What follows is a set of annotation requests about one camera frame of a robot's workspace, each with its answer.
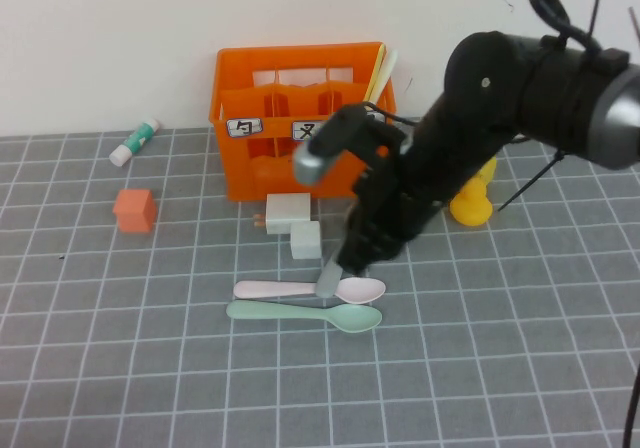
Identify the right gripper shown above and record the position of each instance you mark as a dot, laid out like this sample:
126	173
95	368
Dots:
395	193

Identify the grey plastic fork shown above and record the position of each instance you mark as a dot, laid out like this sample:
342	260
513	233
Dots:
327	280

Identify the white foam cube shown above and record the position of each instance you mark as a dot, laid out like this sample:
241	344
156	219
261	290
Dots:
306	240

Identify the white power adapter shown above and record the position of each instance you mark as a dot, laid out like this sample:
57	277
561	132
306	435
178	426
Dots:
287	213

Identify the pink plastic spoon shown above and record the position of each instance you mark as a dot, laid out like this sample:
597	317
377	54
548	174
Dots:
270	289

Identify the mint green plastic spoon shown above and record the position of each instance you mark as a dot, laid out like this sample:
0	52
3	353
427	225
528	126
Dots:
280	313

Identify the orange plastic cutlery holder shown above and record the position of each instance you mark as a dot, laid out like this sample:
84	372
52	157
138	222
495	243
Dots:
240	178

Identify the yellow rubber duck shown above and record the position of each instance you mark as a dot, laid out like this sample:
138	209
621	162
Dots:
472	208

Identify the black zip tie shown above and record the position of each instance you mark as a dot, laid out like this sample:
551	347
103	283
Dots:
634	25
532	183
597	3

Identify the yellow plastic knife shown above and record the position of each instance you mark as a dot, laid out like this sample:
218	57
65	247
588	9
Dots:
376	75

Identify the salmon orange foam cube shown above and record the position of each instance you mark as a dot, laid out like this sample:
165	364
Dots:
134	213

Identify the grey checked tablecloth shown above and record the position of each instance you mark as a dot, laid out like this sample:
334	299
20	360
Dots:
150	368

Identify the white green glue stick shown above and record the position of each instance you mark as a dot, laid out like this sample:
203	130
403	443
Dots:
132	143

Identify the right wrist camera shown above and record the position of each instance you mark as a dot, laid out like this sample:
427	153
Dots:
312	165

